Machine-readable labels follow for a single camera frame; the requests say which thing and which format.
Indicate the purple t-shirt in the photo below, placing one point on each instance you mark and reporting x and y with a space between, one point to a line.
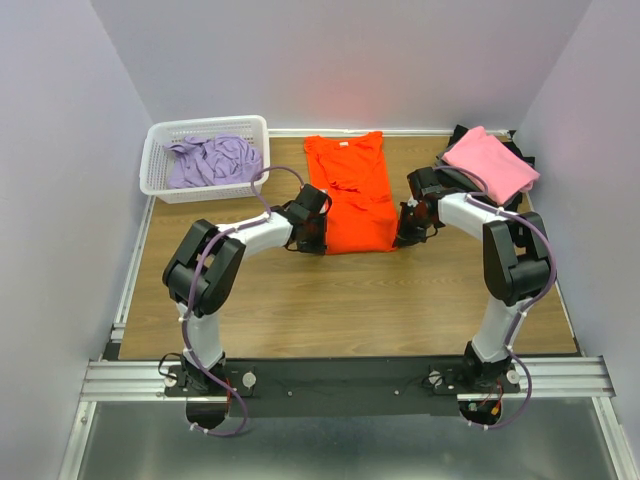
225 159

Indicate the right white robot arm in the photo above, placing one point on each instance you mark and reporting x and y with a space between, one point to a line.
519 267

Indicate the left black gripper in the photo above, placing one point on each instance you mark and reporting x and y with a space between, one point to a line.
319 246

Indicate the grey folded t-shirt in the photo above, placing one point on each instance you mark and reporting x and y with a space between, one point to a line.
453 178

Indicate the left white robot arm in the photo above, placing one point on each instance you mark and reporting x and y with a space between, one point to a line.
201 273

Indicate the pink folded t-shirt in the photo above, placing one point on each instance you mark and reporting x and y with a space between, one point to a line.
486 157

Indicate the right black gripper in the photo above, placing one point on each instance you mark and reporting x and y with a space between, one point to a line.
406 237

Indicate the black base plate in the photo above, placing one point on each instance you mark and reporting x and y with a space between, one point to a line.
338 387

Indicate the white plastic basket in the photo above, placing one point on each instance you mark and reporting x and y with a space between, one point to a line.
157 163

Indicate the orange t-shirt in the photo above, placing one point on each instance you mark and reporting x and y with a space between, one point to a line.
353 172

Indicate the aluminium frame rail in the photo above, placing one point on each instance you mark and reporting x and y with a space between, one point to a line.
561 425

